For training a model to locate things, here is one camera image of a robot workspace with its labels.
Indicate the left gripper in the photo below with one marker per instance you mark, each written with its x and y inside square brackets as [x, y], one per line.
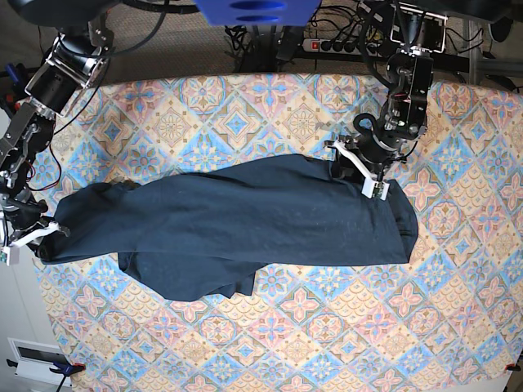
[379, 158]

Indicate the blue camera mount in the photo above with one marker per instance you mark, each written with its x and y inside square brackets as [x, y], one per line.
[257, 12]

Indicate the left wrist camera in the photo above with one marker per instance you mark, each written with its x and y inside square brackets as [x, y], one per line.
[375, 189]

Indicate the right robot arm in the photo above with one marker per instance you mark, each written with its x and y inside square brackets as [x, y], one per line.
[74, 64]

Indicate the lower left table clamp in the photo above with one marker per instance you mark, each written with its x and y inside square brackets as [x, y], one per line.
[67, 368]

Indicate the dark blue t-shirt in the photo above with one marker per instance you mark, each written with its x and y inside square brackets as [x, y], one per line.
[197, 234]

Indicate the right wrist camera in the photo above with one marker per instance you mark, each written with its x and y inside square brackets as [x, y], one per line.
[10, 255]

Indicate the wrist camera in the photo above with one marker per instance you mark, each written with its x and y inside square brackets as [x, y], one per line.
[375, 189]
[10, 255]

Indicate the upper left table clamp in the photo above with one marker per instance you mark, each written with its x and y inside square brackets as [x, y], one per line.
[15, 92]

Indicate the white wall outlet box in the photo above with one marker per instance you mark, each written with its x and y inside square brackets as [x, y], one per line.
[32, 351]

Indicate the lower right table clamp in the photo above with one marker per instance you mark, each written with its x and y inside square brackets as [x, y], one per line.
[514, 367]

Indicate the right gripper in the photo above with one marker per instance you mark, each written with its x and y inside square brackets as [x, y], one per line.
[20, 218]

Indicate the patterned tablecloth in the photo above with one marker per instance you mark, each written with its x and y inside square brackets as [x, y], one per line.
[451, 317]

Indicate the table clamp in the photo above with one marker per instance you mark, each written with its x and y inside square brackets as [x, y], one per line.
[514, 367]
[15, 92]
[67, 368]

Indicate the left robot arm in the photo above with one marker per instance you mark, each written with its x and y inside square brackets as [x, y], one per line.
[381, 141]

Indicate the white power strip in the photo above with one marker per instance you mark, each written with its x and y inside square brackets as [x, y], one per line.
[316, 45]

